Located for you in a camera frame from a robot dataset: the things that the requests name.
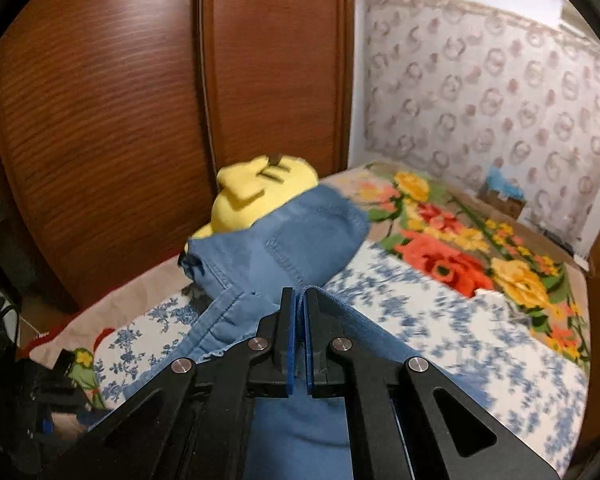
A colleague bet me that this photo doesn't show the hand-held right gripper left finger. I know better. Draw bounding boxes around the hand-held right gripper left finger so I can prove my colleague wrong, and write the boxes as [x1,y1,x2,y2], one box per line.
[45,287,296,480]

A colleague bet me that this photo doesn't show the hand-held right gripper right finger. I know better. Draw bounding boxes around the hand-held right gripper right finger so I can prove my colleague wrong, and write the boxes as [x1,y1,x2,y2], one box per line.
[304,289,562,480]

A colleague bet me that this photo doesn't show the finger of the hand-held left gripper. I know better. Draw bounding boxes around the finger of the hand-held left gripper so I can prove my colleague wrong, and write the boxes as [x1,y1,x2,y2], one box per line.
[36,348,99,436]

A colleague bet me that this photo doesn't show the blue denim pants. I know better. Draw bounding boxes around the blue denim pants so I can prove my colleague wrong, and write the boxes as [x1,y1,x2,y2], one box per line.
[87,183,497,480]

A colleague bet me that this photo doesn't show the blue flowered white sheet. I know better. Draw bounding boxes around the blue flowered white sheet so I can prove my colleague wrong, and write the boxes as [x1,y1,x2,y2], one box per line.
[92,242,589,476]

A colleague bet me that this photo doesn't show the yellow plush toy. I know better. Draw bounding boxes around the yellow plush toy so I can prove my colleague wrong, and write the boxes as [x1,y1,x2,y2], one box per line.
[187,152,319,242]

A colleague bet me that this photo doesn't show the colourful flowered blanket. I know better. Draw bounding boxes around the colourful flowered blanket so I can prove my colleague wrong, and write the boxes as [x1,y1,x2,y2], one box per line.
[20,160,594,411]

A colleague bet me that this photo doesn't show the cardboard box with blue cloth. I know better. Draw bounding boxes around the cardboard box with blue cloth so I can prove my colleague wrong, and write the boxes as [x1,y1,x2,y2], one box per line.
[477,159,527,220]

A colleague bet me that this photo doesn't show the brown wooden wardrobe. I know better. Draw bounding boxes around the brown wooden wardrobe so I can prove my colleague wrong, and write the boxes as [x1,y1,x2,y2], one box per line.
[0,0,357,313]

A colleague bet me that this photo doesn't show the ring patterned wall cloth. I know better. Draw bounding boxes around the ring patterned wall cloth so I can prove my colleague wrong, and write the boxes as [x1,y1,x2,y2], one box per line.
[355,0,600,243]

